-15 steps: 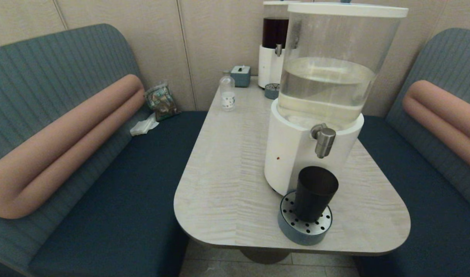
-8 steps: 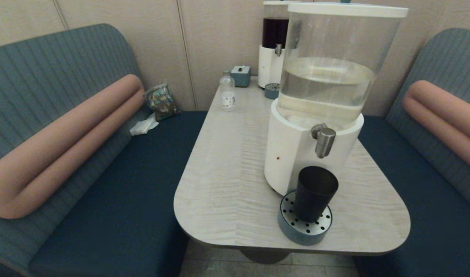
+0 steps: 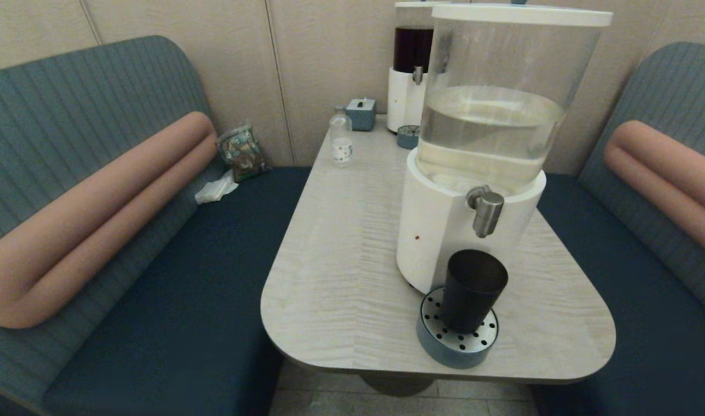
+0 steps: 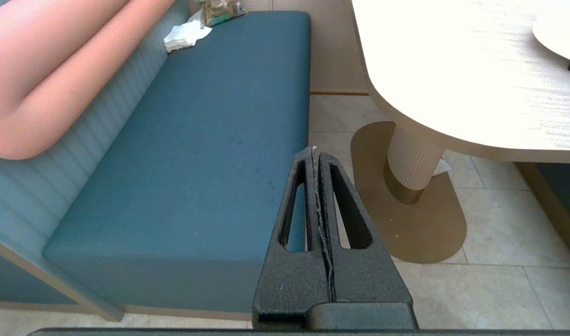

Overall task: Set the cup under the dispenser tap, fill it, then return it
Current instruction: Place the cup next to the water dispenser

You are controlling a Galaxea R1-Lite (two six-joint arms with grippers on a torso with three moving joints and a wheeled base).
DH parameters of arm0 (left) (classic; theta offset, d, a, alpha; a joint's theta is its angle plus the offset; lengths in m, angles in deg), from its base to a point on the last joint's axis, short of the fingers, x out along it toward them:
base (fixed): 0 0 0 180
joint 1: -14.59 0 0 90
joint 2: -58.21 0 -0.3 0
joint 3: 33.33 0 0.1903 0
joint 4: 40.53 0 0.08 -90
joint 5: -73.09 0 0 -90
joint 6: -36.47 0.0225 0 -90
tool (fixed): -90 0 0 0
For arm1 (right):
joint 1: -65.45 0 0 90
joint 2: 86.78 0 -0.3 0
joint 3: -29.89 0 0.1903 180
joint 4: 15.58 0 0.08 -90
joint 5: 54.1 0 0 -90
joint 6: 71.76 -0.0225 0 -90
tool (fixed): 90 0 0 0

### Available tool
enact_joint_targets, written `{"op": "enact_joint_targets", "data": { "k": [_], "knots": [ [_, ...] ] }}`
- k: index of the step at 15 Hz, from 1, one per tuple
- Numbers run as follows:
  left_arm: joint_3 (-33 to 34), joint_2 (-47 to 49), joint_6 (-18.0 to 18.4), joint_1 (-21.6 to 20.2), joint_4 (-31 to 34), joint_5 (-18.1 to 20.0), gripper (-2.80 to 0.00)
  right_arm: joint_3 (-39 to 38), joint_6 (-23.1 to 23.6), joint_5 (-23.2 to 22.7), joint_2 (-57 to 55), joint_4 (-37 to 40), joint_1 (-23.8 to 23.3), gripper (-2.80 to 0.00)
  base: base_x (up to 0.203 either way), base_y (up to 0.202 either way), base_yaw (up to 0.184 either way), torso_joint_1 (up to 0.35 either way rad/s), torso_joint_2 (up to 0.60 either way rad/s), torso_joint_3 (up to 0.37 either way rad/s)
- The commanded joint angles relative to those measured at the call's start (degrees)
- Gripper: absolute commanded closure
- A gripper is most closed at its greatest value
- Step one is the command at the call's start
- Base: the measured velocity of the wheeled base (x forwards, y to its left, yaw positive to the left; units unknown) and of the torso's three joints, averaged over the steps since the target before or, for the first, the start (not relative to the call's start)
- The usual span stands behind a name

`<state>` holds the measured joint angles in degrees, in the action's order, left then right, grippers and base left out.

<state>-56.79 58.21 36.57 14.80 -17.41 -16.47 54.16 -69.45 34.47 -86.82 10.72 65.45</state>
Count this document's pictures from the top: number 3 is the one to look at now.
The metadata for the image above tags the steel water dispenser tap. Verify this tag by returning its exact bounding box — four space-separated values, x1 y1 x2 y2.
466 185 505 239

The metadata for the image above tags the black plastic cup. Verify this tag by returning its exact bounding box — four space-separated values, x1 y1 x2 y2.
441 250 509 334

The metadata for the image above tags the small clear plastic bottle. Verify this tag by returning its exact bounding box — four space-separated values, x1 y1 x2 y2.
329 106 353 168

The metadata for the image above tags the clear water dispenser white base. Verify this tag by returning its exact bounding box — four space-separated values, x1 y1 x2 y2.
396 3 614 295

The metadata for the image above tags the small round drip tray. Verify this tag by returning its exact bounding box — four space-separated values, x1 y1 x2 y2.
396 125 422 150

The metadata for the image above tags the grey-blue tissue box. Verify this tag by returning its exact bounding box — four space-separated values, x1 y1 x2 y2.
346 98 377 131

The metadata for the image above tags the dark drink dispenser white base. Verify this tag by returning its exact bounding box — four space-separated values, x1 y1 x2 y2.
387 1 439 133

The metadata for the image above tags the crumpled snack bag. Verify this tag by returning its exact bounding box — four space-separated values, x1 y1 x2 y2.
216 124 270 183

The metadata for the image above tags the white crumpled tissue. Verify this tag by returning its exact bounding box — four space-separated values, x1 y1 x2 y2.
195 170 239 205

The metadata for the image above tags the large round steel drip tray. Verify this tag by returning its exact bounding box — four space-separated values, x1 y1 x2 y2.
416 287 499 370

